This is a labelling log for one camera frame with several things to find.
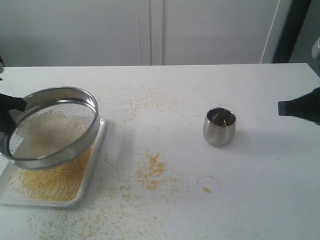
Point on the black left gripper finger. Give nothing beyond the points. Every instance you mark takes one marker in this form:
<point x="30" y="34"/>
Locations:
<point x="7" y="124"/>
<point x="8" y="103"/>

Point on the round steel mesh sieve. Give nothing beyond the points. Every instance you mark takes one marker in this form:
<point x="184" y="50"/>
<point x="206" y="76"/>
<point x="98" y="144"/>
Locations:
<point x="50" y="127"/>

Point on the stainless steel cup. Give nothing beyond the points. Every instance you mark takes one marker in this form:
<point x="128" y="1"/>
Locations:
<point x="219" y="126"/>

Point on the white chair part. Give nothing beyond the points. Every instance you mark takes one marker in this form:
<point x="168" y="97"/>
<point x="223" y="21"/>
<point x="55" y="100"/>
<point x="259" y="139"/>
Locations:
<point x="315" y="51"/>

